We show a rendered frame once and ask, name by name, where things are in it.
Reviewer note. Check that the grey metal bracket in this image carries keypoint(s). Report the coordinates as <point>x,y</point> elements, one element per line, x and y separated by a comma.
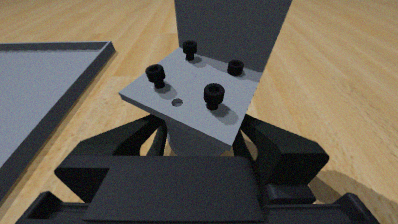
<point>224,30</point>

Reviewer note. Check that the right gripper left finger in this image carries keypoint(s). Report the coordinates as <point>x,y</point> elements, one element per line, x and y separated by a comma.
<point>126,140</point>

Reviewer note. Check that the grey rectangular tray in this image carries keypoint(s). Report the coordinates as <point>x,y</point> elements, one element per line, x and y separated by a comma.
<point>32,76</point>

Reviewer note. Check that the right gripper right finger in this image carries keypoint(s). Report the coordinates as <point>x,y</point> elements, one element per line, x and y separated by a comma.
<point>284,158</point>

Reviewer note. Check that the dark grey cylinder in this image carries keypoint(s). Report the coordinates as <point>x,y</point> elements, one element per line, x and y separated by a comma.
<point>184,143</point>

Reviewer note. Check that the black socket-head screw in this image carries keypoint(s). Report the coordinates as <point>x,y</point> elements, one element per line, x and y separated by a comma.
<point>156,75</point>
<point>213,95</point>
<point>189,48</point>
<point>235,67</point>

